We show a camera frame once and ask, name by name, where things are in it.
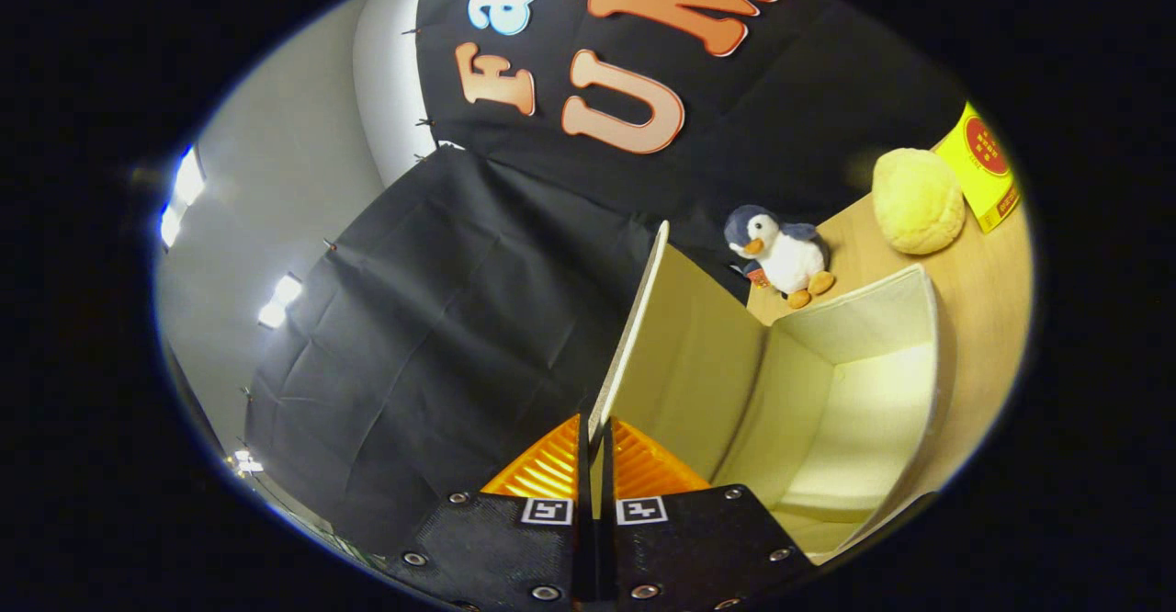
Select yellow bun plush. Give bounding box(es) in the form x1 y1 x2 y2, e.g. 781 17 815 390
870 147 968 256

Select penguin plush toy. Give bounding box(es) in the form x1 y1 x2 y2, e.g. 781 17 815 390
723 204 836 311

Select beige fabric storage box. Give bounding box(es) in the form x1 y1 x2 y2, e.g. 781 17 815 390
588 220 947 565

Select ceiling light panel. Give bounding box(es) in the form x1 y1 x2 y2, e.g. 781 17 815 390
159 146 209 251
256 273 305 331

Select yellow book with red circle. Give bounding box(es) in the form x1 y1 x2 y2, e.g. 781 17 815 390
932 101 1023 235

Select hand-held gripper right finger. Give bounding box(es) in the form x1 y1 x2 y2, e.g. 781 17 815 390
600 414 820 612

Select black backdrop cloth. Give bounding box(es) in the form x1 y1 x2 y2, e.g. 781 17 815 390
243 0 975 558

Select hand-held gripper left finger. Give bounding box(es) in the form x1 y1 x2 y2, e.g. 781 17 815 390
381 399 595 612

